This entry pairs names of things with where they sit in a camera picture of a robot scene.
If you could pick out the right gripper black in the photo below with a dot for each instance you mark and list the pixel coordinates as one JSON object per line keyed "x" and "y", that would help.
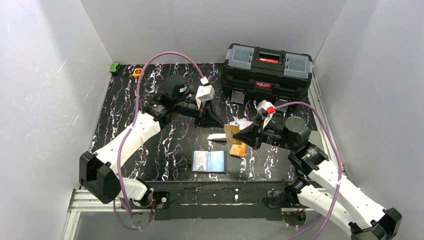
{"x": 259, "y": 137}

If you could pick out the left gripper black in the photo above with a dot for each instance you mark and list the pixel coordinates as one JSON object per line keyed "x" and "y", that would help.
{"x": 200, "y": 113}

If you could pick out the single orange VIP card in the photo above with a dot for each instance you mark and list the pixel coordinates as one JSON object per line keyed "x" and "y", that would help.
{"x": 230, "y": 131}

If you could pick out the orange object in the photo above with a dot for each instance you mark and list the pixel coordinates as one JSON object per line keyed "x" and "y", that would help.
{"x": 238, "y": 150}

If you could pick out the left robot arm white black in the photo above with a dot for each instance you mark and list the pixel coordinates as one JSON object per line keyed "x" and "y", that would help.
{"x": 100, "y": 172}

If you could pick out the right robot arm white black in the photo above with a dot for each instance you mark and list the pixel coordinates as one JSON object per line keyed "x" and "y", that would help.
{"x": 351, "y": 210}

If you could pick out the white card on table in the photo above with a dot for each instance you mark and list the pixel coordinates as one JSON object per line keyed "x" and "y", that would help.
{"x": 243, "y": 123}

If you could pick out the grey foam pad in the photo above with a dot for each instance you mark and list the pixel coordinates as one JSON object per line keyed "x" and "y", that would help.
{"x": 316, "y": 139}

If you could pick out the yellow tape measure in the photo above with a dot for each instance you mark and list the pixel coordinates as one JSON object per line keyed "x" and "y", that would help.
{"x": 137, "y": 72}

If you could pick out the green small object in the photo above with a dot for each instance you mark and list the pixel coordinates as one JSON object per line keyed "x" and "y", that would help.
{"x": 114, "y": 69}

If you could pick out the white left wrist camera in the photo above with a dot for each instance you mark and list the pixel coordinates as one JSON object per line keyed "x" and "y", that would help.
{"x": 205, "y": 92}

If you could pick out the black toolbox with red handle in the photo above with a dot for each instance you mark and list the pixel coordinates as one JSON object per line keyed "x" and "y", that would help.
{"x": 256, "y": 73}

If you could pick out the aluminium frame rail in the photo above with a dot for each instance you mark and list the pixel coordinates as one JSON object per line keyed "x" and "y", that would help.
{"x": 314, "y": 97}

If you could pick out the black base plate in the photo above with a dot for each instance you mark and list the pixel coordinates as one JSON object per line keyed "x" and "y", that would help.
{"x": 222, "y": 200}

